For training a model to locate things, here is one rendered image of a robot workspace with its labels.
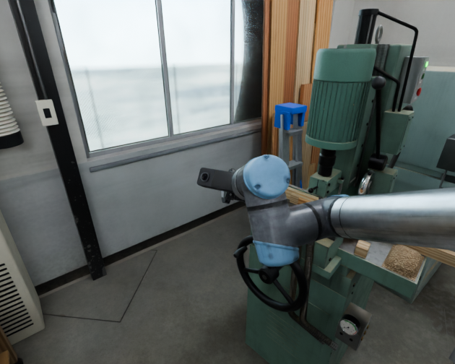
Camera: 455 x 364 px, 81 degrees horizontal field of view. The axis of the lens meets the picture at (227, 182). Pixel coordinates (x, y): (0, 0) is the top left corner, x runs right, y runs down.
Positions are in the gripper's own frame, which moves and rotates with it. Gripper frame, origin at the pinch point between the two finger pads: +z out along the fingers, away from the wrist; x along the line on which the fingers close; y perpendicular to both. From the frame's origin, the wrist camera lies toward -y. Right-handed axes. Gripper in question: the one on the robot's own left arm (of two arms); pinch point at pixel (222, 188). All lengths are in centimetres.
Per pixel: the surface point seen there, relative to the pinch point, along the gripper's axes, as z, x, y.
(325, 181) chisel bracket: 12.8, 12.0, 38.7
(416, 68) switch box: 0, 57, 60
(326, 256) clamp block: 1.3, -13.6, 36.3
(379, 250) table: 3, -9, 56
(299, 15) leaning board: 119, 171, 53
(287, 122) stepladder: 88, 63, 47
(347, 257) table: 5.5, -13.1, 46.5
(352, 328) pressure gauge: 8, -36, 54
